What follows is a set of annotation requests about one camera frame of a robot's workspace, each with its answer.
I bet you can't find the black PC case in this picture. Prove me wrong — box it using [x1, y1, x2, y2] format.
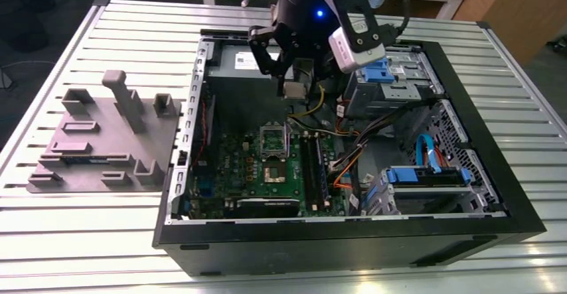
[152, 28, 548, 277]

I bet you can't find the blue data wire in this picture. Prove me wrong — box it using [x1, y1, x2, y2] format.
[415, 133, 449, 175]

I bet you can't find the yellow power wire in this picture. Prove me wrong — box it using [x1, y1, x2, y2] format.
[289, 84, 325, 118]

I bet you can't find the CPU socket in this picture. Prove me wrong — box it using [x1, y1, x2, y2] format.
[261, 163, 292, 184]

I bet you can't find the wooden cabinet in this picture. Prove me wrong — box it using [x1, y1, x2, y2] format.
[453, 0, 567, 66]

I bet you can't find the grey parts rack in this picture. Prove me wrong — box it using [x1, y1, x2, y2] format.
[25, 70, 183, 194]

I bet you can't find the black wire bundle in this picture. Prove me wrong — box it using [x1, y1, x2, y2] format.
[329, 98, 444, 172]

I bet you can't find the green RAM stick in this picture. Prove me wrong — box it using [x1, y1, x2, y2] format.
[61, 156, 109, 166]

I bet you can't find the locking lever wire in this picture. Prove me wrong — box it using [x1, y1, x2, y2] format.
[284, 121, 293, 158]

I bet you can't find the silver disk bay cage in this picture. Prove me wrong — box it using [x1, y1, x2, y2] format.
[360, 166, 508, 216]

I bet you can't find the black graphics card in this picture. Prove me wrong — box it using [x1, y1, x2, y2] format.
[223, 196, 301, 219]

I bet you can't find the metal socket cover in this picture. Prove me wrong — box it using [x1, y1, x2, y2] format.
[257, 121, 289, 161]

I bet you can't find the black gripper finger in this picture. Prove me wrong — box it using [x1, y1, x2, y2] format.
[247, 25, 293, 98]
[307, 58, 341, 102]

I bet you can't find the hard disk in blue carrier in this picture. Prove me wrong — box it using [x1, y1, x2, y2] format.
[384, 166, 473, 188]

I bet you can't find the metal drive cage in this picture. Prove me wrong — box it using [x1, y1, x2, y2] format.
[344, 45, 445, 119]

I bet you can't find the green motherboard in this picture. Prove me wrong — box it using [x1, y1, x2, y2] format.
[183, 123, 351, 218]

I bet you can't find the silver CPU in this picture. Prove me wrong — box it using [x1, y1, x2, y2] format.
[283, 81, 309, 102]

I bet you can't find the grey power supply unit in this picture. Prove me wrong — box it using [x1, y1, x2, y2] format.
[205, 45, 296, 127]

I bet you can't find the orange wire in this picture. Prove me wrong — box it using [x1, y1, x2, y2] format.
[331, 143, 368, 189]

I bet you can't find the blue drive latch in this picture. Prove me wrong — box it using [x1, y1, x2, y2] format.
[359, 58, 395, 84]

